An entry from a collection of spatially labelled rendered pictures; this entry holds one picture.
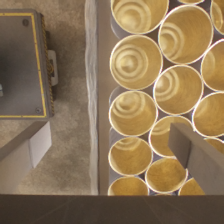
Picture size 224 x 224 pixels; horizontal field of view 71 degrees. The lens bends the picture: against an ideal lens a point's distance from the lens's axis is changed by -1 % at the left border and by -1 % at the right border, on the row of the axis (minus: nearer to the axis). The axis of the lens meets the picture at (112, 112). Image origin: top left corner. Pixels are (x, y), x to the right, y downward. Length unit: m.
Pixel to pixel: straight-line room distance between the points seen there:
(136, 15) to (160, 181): 0.29
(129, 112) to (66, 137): 1.35
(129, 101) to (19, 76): 1.00
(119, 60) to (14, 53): 0.99
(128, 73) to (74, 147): 1.42
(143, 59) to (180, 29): 0.08
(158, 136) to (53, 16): 1.30
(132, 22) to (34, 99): 1.00
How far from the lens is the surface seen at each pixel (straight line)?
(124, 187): 0.36
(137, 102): 0.30
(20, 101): 1.26
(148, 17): 0.30
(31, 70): 1.18
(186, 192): 0.38
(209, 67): 0.34
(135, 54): 0.29
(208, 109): 0.34
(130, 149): 0.34
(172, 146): 0.17
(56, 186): 2.01
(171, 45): 0.31
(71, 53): 1.42
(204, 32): 0.26
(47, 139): 0.17
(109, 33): 0.30
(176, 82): 0.32
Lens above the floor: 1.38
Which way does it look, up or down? 71 degrees down
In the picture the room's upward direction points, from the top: 178 degrees clockwise
